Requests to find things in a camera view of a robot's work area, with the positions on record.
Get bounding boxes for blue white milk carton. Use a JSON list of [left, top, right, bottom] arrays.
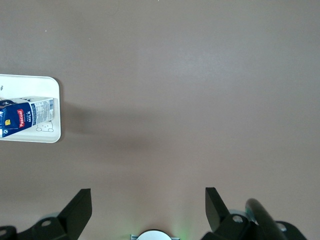
[[0, 96, 56, 139]]

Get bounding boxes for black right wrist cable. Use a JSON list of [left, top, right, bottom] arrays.
[[245, 198, 287, 240]]

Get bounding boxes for cream tray with dog print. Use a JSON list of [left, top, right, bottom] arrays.
[[0, 74, 62, 144]]

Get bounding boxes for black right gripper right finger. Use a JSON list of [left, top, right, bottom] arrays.
[[204, 187, 310, 240]]

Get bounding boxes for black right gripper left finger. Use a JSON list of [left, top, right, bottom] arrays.
[[0, 188, 93, 240]]

